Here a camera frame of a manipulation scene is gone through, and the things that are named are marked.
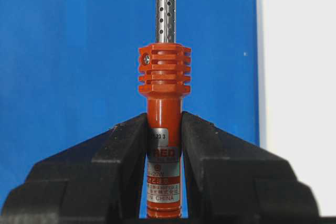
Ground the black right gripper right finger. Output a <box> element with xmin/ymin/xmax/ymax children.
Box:
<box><xmin>182</xmin><ymin>112</ymin><xmax>319</xmax><ymax>223</ymax></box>

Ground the blue table cloth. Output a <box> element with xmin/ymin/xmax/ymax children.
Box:
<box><xmin>1</xmin><ymin>0</ymin><xmax>259</xmax><ymax>200</ymax></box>

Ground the orange soldering iron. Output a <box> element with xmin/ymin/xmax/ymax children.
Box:
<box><xmin>139</xmin><ymin>0</ymin><xmax>191</xmax><ymax>219</ymax></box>

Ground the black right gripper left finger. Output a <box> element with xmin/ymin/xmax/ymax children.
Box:
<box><xmin>1</xmin><ymin>114</ymin><xmax>147</xmax><ymax>223</ymax></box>

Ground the large white board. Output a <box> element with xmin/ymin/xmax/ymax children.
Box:
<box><xmin>257</xmin><ymin>0</ymin><xmax>335</xmax><ymax>216</ymax></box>

